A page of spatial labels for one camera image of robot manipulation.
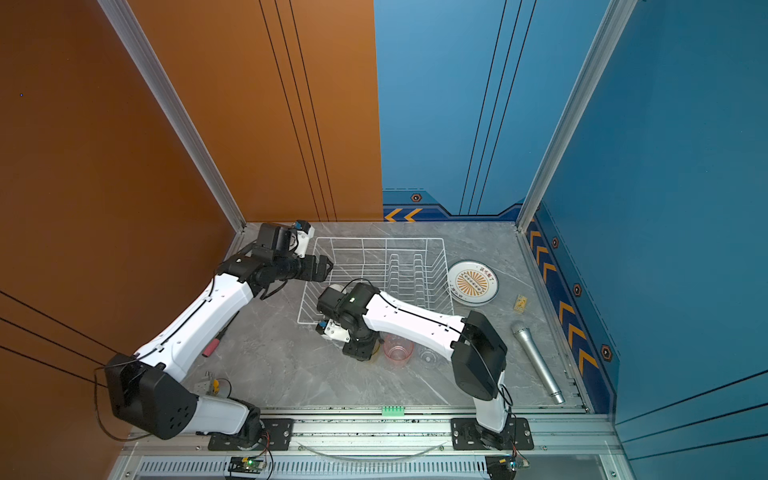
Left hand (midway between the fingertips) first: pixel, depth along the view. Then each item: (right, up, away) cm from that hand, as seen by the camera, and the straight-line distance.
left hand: (318, 259), depth 82 cm
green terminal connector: (+21, -39, -4) cm, 45 cm away
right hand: (+12, -23, -4) cm, 26 cm away
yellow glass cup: (+16, -22, -12) cm, 30 cm away
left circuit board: (-15, -49, -11) cm, 52 cm away
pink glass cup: (+22, -27, +5) cm, 35 cm away
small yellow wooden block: (+62, -15, +15) cm, 65 cm away
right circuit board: (+46, -49, -12) cm, 68 cm away
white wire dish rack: (+27, -4, +16) cm, 32 cm away
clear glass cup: (+31, -29, +3) cm, 42 cm away
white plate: (+47, -9, +18) cm, 51 cm away
